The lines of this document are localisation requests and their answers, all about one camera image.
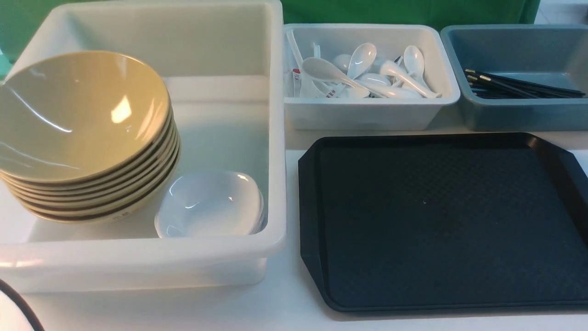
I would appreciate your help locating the black plastic serving tray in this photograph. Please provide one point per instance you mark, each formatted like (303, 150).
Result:
(444, 223)

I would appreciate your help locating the white soup spoon upright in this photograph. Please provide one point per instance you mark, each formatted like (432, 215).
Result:
(321, 70)

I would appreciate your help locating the white soup spoon lower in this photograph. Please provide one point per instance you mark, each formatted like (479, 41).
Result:
(361, 60)

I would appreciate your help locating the bottom yellow stacked bowl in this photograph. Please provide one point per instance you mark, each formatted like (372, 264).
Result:
(108, 215)

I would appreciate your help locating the white square sauce dish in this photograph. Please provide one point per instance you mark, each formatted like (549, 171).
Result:
(209, 203)

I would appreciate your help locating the black chopstick gold band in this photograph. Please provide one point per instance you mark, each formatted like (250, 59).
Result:
(497, 87)

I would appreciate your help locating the yellow stacked bowl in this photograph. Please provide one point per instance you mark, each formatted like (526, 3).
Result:
(85, 201)
(125, 179)
(108, 215)
(153, 146)
(115, 201)

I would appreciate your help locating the small white spoon bin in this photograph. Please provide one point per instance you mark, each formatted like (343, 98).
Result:
(310, 112)

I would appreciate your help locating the blue-grey chopstick bin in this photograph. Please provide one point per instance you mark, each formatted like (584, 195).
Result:
(554, 55)

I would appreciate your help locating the top stacked white dish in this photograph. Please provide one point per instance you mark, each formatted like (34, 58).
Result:
(262, 213)

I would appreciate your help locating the large white plastic bin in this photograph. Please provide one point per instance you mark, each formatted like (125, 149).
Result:
(222, 63)

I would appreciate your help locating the green cloth backdrop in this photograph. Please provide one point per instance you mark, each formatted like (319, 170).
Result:
(21, 18)

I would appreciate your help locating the white ceramic soup spoon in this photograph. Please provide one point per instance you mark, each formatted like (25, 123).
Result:
(414, 64)

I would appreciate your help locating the top yellow stacked bowl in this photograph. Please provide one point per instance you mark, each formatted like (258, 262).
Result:
(153, 146)

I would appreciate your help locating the yellow noodle bowl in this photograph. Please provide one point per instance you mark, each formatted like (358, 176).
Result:
(78, 115)

